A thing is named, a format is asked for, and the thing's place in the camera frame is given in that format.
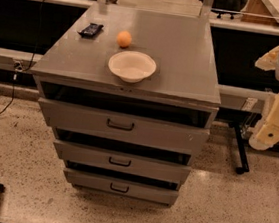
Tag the wooden box background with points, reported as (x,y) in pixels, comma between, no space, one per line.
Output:
(257,12)

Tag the black office chair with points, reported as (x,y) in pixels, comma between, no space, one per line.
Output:
(228,7)

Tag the dark snack bar wrapper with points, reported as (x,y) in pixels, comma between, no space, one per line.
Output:
(91,30)

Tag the grey top drawer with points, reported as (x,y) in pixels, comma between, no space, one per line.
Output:
(169,136)

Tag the grey drawer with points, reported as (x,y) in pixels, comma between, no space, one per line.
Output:
(121,187)
(169,136)
(121,162)

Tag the white bowl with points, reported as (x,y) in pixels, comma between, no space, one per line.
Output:
(132,66)

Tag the grey bottom drawer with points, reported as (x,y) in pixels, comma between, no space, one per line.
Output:
(121,187)

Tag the grey drawer cabinet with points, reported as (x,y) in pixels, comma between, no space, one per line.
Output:
(183,89)

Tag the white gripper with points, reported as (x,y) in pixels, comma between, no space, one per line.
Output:
(267,135)

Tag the orange fruit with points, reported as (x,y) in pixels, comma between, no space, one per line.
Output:
(124,39)

